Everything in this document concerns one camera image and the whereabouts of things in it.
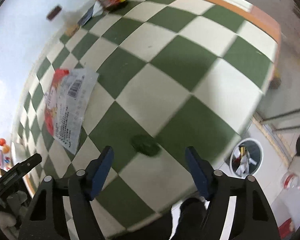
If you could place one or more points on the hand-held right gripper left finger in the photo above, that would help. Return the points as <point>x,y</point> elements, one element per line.
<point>101,173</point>

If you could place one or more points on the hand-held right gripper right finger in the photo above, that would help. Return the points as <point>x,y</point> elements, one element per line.
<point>200,173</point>

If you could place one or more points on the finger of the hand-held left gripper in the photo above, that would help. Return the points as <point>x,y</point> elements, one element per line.
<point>28,164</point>

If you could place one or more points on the yellow box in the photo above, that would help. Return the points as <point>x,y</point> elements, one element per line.
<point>242,150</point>

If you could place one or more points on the small green scrap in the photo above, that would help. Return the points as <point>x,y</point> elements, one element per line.
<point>146,145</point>

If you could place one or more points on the round trash bin black liner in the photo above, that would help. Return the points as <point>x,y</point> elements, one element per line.
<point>256,147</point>

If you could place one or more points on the clear wrapper with barcode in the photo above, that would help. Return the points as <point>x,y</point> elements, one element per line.
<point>67,105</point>

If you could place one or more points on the clear plastic jar red lid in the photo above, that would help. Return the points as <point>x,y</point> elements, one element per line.
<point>292,182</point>

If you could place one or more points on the red bag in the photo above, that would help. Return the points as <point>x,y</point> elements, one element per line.
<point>286,227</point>

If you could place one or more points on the green white checkered tablecloth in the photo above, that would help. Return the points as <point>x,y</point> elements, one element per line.
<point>152,80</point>

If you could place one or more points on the glass spice jar brown lid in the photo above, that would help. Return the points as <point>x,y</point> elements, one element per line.
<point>54,12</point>

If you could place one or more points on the dark blue packet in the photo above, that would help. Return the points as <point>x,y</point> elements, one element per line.
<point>86,17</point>

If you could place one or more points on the white folded paper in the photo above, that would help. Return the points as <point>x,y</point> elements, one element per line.
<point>98,7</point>

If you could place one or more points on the group of wall stickers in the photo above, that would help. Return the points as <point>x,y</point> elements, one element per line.
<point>1,152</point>

